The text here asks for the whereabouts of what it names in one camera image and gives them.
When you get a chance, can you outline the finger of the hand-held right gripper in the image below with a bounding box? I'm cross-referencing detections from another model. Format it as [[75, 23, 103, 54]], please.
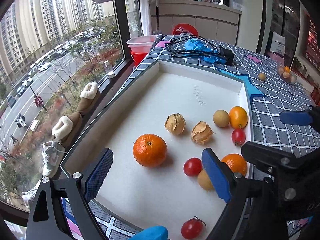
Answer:
[[241, 141, 298, 180], [279, 106, 320, 127]]

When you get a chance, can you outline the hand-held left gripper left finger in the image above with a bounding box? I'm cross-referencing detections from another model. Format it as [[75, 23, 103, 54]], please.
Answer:
[[25, 148, 114, 240]]

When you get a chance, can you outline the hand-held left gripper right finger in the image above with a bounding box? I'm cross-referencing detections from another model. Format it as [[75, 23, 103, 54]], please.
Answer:
[[202, 148, 265, 240]]

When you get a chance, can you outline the brown longan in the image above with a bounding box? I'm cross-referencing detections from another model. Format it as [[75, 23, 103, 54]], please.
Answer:
[[197, 169, 214, 191]]

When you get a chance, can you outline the small mandarin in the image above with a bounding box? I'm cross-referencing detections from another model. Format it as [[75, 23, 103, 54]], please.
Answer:
[[221, 153, 248, 177]]

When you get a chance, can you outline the red cherry tomato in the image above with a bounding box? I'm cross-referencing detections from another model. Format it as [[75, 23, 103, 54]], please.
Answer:
[[183, 157, 203, 177], [181, 216, 207, 240], [231, 129, 246, 147]]

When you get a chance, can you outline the orange kumquat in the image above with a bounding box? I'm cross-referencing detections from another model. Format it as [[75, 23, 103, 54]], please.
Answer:
[[229, 106, 248, 130]]

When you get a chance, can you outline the physalis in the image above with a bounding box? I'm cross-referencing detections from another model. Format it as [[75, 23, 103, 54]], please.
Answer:
[[164, 113, 186, 135], [191, 121, 214, 145]]

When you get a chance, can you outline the large mandarin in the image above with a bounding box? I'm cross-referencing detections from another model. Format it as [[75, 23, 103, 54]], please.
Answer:
[[132, 134, 168, 168]]

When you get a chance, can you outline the white tray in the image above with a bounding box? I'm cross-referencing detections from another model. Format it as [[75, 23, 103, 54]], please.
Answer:
[[59, 59, 254, 240]]

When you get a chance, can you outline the grey checked star tablecloth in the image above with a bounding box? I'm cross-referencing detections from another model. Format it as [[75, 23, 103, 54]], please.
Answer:
[[60, 34, 320, 240]]

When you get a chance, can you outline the clear glass bowl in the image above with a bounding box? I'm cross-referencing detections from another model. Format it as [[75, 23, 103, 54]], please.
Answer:
[[277, 64, 298, 85]]

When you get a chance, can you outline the grey white sneaker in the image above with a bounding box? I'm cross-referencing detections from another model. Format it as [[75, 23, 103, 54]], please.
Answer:
[[41, 140, 68, 178], [21, 179, 43, 208]]

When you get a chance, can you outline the green potted plant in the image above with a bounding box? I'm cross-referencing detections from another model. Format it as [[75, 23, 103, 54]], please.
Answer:
[[292, 57, 304, 74]]

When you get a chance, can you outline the brown fleece boot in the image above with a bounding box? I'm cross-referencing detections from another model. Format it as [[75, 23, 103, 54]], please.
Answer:
[[51, 112, 83, 148], [76, 81, 100, 114]]

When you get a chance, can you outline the pink plastic stool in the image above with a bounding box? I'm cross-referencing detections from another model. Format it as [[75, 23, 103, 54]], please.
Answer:
[[265, 51, 285, 65]]

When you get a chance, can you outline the white shopping bag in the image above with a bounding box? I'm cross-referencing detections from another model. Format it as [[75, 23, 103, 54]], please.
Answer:
[[270, 31, 286, 55]]

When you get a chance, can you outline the black power adapter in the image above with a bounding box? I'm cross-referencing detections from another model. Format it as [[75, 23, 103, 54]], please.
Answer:
[[219, 45, 235, 66]]

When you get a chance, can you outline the glass door cabinet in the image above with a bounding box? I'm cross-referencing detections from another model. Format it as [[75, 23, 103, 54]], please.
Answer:
[[269, 0, 300, 55]]

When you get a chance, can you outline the small clear bottle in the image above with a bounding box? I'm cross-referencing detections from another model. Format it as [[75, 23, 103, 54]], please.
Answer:
[[104, 60, 115, 79]]

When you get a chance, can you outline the red plastic bucket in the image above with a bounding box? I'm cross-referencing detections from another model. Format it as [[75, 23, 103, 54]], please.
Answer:
[[130, 51, 150, 67]]

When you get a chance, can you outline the white counter cabinet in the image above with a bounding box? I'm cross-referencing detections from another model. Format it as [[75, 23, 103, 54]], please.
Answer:
[[149, 0, 242, 47]]

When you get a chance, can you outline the red plastic stool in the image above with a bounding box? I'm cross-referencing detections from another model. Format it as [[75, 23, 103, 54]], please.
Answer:
[[172, 23, 199, 37]]

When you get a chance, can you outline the pink plastic basin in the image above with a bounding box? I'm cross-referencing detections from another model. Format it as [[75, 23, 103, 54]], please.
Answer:
[[126, 35, 158, 55]]

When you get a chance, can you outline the row of apartment buildings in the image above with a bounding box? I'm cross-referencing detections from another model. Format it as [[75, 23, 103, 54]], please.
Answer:
[[0, 0, 140, 80]]

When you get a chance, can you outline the black cable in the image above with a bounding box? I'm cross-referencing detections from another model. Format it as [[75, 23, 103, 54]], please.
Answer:
[[165, 35, 220, 58]]

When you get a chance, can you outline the black window frame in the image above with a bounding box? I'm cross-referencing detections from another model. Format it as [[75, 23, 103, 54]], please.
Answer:
[[110, 0, 133, 63]]

